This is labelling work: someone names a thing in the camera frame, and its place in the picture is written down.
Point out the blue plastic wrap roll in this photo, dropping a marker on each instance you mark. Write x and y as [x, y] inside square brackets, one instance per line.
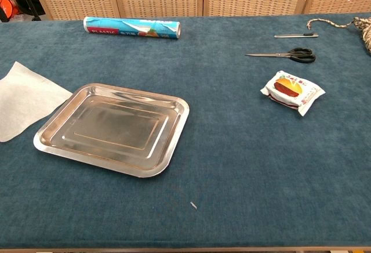
[116, 28]

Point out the white parchment paper sheet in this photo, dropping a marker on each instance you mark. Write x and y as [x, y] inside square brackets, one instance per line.
[26, 99]

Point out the teal velvet table cloth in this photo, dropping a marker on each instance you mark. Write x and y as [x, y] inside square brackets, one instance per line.
[232, 163]

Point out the black and silver pen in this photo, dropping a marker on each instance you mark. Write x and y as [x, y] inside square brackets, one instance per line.
[290, 35]

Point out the small white paper scrap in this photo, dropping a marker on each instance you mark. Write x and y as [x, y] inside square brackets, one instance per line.
[193, 205]

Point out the stainless steel rectangular tray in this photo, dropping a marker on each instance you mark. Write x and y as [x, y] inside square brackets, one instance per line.
[116, 125]

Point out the white burger snack packet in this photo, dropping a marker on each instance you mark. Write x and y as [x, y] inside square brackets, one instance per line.
[290, 90]

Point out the orange round object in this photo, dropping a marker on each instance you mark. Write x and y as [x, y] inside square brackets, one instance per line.
[7, 6]

